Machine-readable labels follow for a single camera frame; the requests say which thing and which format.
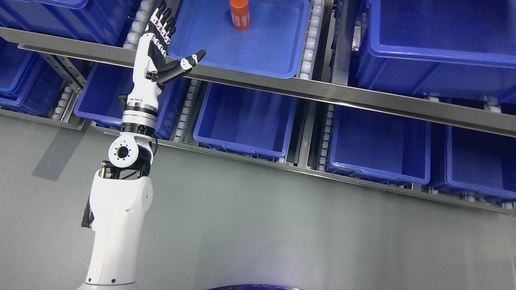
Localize blue bin upper left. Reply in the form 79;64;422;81
0;0;141;46

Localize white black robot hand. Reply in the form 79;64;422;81
124;0;206;112

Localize metal flow rack shelf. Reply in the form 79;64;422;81
0;0;516;215

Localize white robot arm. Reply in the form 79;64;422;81
79;101;158;290

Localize blue bin lower far left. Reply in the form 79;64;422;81
0;39;63;117

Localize blue tray bin upper shelf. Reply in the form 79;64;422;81
168;0;311;79

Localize blue bin lower middle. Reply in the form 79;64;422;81
192;83;298;162

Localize blue bin upper right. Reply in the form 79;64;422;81
356;0;516;104

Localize blue bin lower far right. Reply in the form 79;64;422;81
429;124;516;203

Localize blue bin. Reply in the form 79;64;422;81
74;63;190;140
429;124;516;203
0;39;63;117
325;106;431;186
192;83;298;162
356;0;516;104
0;0;141;46

